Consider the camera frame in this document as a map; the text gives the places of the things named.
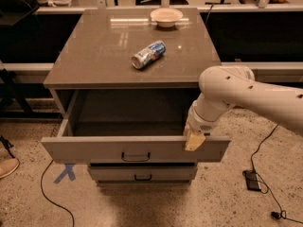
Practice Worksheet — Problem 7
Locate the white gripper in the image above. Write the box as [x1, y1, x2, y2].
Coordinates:
[184, 102, 218, 151]

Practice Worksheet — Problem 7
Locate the grey top drawer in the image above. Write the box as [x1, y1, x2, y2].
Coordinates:
[42, 89, 230, 164]

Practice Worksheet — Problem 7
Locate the grey drawer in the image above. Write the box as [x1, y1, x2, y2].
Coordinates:
[42, 89, 230, 164]
[89, 165, 197, 183]

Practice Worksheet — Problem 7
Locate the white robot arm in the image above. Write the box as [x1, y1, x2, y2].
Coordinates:
[184, 66, 303, 151]

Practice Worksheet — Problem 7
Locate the grey drawer cabinet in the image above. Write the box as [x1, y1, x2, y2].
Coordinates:
[45, 8, 220, 171]

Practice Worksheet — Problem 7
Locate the grey bottom drawer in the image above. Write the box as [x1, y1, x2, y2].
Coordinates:
[89, 165, 197, 183]

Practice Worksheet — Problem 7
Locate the black power adapter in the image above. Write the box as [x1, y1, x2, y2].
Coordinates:
[242, 170, 261, 192]

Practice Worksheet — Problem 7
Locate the blue white soda can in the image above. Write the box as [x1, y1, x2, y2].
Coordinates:
[132, 40, 166, 69]

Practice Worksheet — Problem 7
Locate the white bowl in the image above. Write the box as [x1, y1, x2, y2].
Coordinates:
[151, 8, 183, 27]

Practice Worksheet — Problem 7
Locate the blue tape cross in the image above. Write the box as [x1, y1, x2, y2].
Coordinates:
[54, 164, 76, 184]

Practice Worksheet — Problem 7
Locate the tan shoe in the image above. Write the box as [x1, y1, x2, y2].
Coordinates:
[0, 158, 20, 179]

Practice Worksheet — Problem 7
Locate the black tripod leg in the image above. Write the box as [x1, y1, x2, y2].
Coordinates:
[0, 135, 15, 159]

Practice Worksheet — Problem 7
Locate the black office chair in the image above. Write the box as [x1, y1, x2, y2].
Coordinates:
[0, 0, 39, 27]

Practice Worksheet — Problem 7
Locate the black cable right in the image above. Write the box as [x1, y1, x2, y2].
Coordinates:
[249, 123, 303, 225]

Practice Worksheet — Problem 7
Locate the black cable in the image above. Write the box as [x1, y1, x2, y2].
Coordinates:
[39, 160, 76, 227]
[249, 123, 303, 225]

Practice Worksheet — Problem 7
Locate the black cable left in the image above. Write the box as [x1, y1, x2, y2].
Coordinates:
[39, 160, 76, 227]

